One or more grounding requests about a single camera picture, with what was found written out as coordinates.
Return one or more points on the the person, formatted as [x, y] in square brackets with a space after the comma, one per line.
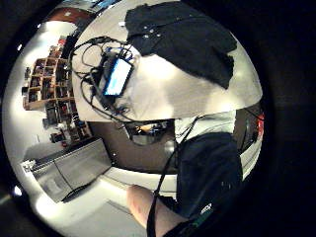
[209, 171]

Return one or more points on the red object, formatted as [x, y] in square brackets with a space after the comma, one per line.
[261, 125]

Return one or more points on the cluttered low rack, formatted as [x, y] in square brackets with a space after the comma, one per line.
[67, 126]

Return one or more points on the device with lit screen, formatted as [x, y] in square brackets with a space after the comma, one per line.
[117, 77]

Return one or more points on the black garment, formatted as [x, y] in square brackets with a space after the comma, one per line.
[184, 39]

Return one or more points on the wooden shelf unit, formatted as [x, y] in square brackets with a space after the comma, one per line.
[46, 85]

